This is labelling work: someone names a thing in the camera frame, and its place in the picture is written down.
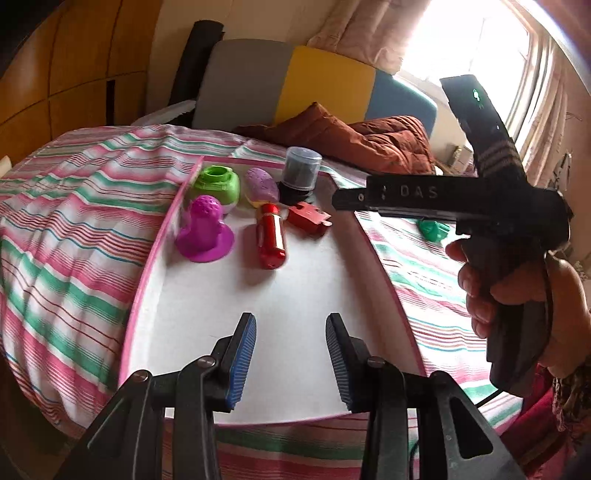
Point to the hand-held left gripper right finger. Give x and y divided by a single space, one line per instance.
341 364

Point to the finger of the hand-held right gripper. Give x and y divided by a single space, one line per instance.
351 198

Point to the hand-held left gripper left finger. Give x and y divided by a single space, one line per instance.
240 364

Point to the red puzzle piece toy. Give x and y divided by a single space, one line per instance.
307 217

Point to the black cap clear container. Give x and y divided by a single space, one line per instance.
300 170

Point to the teal plastic toy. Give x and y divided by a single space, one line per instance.
431 230

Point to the pink-edged white tray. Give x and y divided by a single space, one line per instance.
286 295

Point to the red cylinder toy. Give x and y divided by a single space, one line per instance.
271 240

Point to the purple egg-shaped toy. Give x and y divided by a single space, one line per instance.
261 187

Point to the green round toy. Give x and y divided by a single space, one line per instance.
226 191

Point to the magenta perforated toy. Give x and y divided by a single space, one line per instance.
203 226

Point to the person's right hand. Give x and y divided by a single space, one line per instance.
568 314

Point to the brown quilt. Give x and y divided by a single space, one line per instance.
369 138

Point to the beige curtain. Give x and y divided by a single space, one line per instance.
369 27
558 138

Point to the grey yellow blue headboard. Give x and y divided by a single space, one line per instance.
323 83

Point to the window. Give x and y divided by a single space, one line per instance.
485 46

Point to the red cloth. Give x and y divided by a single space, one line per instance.
531 429

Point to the black rolled mat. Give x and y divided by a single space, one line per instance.
196 64

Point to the wooden wardrobe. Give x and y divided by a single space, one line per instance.
69 69

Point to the white bed rail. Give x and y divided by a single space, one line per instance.
175 110

